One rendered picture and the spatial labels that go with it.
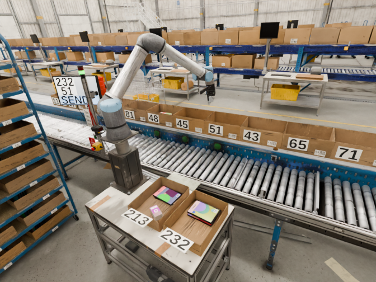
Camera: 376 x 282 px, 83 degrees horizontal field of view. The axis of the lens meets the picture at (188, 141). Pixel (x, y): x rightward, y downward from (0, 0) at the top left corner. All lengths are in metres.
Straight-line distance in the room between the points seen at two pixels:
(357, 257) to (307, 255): 0.44
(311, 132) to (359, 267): 1.25
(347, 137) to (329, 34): 4.27
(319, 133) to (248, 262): 1.38
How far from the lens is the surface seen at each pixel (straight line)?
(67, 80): 2.56
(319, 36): 6.42
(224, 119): 2.51
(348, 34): 6.45
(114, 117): 1.63
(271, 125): 2.40
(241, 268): 2.28
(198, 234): 1.50
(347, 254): 2.69
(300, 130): 2.39
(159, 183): 1.82
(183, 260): 1.41
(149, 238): 1.53
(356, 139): 2.43
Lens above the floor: 1.94
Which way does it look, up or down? 29 degrees down
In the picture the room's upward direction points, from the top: 3 degrees counter-clockwise
